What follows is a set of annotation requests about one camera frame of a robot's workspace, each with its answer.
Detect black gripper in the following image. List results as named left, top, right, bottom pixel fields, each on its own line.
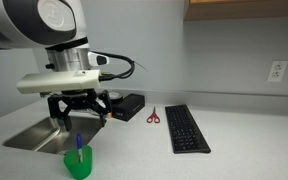
left=47, top=88, right=113, bottom=132

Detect blue capped pen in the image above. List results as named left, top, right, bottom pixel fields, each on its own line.
left=75, top=132, right=84, bottom=164

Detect green plastic cup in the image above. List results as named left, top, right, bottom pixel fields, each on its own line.
left=63, top=144, right=94, bottom=180

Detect stainless steel sink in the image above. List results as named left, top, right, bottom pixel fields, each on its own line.
left=2, top=114, right=104, bottom=156

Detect round black tape roll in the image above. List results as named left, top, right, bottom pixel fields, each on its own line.
left=108, top=91, right=126, bottom=102

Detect black box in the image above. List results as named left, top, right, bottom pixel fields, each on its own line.
left=110, top=93, right=146, bottom=123

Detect black keyboard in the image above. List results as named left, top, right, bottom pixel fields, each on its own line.
left=164, top=104, right=212, bottom=155

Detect white power outlet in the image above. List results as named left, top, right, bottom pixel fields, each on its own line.
left=266, top=60, right=288, bottom=83

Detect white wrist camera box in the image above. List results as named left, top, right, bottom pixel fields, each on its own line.
left=16, top=69, right=102, bottom=95

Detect red handled scissors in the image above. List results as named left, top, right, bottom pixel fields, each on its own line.
left=146, top=106, right=161, bottom=125

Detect wooden wall cabinet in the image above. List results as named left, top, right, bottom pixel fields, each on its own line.
left=183, top=0, right=288, bottom=22

